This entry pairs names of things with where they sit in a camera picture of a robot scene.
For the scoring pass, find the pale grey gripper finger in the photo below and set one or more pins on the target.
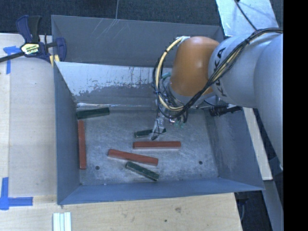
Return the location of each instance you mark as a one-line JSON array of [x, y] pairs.
[[158, 124], [155, 136]]

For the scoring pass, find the black cylinder on white bracket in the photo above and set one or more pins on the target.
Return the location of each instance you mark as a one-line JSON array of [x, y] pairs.
[[221, 110]]

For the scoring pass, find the dark green block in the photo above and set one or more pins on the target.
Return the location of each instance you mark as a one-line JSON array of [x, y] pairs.
[[143, 133], [142, 171], [92, 112]]

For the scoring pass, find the grey metal bin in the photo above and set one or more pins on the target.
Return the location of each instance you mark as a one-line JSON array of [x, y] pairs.
[[134, 100]]

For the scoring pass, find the red-brown flat block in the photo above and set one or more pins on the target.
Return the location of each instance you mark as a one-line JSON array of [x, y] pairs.
[[82, 144], [156, 145], [132, 157]]

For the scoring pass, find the pale wood flat board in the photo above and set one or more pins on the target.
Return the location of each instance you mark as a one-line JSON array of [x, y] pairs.
[[31, 129]]

